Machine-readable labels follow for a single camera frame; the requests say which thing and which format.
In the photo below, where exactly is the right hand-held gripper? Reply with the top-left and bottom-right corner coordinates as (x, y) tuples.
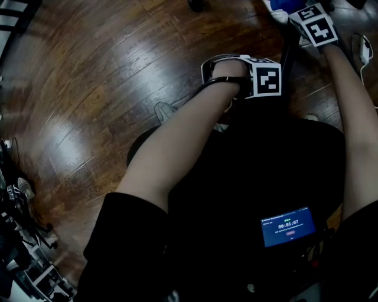
(267, 2), (339, 48)

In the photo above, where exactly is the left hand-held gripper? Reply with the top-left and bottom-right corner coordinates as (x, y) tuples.
(200, 54), (283, 100)

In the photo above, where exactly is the black office chair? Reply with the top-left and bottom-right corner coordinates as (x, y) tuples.
(187, 0), (378, 86)

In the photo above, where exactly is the blue cloth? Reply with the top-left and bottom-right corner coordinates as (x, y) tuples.
(270, 0), (308, 12)

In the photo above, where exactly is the person's left forearm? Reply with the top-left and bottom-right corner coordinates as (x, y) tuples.
(116, 60), (250, 213)

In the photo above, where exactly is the person's right forearm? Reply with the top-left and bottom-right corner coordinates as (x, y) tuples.
(323, 44), (378, 222)

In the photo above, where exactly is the white power adaptor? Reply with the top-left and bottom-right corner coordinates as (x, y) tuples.
(359, 35), (372, 65)

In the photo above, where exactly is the phone with blue screen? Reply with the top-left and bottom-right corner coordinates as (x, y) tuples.
(260, 206), (317, 248)

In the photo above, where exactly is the black metal railing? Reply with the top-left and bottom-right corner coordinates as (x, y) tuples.
(0, 0), (42, 68)

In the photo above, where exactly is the thin black cable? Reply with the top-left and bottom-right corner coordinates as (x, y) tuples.
(350, 32), (370, 61)

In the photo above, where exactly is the black left wrist strap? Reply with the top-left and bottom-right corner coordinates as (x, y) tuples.
(212, 75), (252, 85)

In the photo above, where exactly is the white cable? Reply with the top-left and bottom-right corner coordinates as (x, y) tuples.
(360, 63), (378, 110)

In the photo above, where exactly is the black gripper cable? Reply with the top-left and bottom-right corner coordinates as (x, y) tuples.
(177, 81), (217, 110)

